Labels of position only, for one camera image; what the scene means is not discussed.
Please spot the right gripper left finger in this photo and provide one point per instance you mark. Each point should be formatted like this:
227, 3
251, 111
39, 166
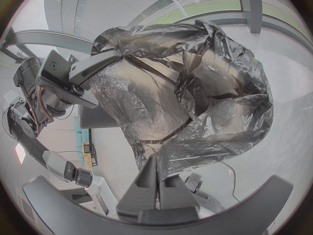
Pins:
137, 199

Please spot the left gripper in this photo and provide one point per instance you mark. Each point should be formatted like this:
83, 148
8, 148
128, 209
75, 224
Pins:
53, 75

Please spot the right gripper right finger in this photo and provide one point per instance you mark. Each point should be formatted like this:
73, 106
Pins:
178, 199

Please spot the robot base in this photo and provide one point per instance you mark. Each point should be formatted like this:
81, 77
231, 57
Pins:
102, 192

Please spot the black plastic bag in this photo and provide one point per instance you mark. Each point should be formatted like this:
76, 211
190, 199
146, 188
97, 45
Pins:
146, 94

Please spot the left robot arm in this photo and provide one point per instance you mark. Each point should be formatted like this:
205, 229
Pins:
27, 75

